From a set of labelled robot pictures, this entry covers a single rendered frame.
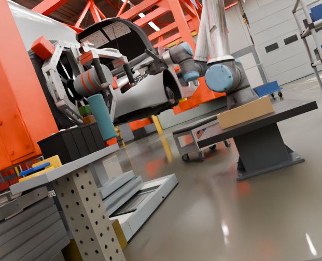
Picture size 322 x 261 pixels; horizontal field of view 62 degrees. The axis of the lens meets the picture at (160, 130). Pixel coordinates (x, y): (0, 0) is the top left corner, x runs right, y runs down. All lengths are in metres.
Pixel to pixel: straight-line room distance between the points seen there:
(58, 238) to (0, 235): 0.25
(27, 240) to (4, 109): 0.52
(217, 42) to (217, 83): 0.22
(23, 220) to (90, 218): 0.28
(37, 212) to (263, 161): 1.18
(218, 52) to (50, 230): 1.16
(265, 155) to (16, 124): 1.27
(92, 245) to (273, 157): 1.07
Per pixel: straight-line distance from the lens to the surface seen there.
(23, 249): 1.18
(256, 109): 1.58
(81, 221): 1.05
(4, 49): 1.31
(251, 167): 1.65
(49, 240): 1.25
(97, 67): 1.48
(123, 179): 1.79
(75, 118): 1.59
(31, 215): 1.22
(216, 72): 1.47
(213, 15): 1.54
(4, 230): 1.14
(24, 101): 1.24
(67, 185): 1.03
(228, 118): 1.57
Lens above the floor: 0.47
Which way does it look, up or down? 2 degrees down
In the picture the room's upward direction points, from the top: 21 degrees counter-clockwise
